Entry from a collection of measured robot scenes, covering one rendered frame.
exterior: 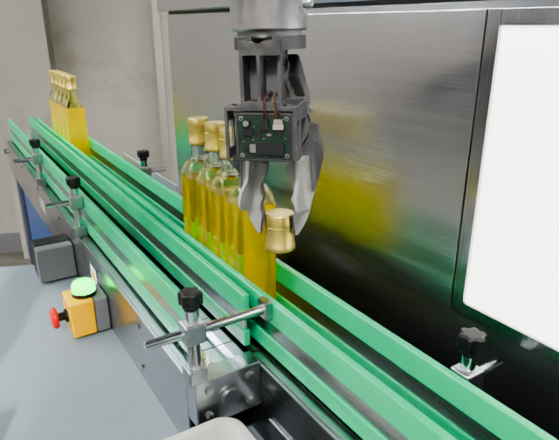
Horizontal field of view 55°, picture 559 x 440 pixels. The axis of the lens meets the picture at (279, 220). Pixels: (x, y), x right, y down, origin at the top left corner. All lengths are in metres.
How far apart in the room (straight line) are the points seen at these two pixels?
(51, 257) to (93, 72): 2.09
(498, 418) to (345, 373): 0.16
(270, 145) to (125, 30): 2.77
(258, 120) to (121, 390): 0.56
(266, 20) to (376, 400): 0.38
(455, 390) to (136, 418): 0.48
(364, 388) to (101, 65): 2.87
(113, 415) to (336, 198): 0.47
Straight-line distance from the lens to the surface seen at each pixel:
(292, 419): 0.71
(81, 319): 1.07
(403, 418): 0.55
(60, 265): 1.32
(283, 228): 0.60
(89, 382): 0.97
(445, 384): 0.61
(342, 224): 0.80
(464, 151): 0.63
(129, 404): 0.91
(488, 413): 0.58
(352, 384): 0.60
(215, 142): 0.84
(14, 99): 3.26
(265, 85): 0.52
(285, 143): 0.51
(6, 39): 3.23
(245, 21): 0.52
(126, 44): 3.25
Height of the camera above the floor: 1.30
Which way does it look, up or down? 20 degrees down
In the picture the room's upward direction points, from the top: straight up
